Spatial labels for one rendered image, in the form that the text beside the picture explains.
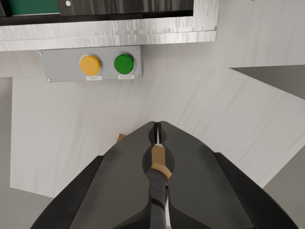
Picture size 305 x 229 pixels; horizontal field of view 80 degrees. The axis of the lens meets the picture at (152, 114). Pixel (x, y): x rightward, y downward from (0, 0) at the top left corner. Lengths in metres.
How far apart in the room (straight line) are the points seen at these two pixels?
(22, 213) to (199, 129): 2.57
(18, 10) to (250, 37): 0.50
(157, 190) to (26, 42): 0.45
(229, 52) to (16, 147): 0.72
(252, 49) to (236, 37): 0.05
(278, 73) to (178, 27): 1.34
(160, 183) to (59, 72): 0.38
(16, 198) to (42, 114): 2.11
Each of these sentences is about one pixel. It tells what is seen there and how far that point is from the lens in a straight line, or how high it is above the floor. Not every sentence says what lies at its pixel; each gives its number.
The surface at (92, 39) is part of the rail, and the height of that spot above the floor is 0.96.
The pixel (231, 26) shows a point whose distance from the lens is 0.52.
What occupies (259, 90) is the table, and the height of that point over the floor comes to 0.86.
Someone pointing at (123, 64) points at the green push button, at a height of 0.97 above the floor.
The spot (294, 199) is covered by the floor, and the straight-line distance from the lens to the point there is 2.68.
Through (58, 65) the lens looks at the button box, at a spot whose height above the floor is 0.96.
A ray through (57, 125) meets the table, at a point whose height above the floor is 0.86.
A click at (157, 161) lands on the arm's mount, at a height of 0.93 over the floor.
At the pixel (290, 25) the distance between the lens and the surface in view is 0.58.
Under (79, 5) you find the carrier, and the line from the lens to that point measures 0.40.
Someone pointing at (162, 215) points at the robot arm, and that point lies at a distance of 0.52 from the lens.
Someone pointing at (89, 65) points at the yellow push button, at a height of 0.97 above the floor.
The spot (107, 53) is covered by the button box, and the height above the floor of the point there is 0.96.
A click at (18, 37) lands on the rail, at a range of 0.48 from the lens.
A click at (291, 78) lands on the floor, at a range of 1.74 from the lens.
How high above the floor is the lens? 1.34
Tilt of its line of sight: 62 degrees down
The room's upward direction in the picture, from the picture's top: 179 degrees counter-clockwise
